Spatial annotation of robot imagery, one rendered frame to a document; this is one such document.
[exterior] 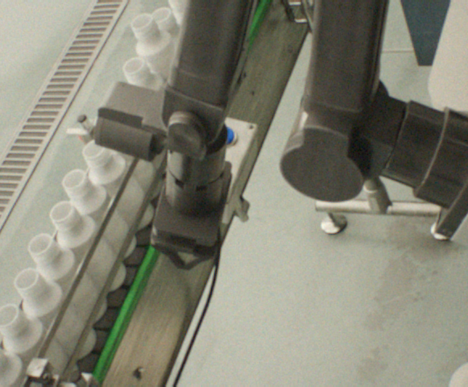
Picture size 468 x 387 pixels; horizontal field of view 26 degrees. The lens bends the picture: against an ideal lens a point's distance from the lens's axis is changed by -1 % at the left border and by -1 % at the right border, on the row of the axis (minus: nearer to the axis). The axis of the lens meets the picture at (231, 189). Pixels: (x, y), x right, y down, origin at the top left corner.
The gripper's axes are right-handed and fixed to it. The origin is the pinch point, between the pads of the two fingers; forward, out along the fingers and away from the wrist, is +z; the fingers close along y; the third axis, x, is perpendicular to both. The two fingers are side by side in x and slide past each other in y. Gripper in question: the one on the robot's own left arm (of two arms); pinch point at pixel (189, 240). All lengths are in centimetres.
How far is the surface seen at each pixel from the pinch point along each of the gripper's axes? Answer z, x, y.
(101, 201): 26.2, -16.1, -20.1
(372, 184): 109, 32, -96
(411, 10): 37, 27, -83
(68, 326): 30.5, -16.1, -1.5
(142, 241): 37.0, -10.3, -21.4
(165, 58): 24, -13, -48
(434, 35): 41, 32, -82
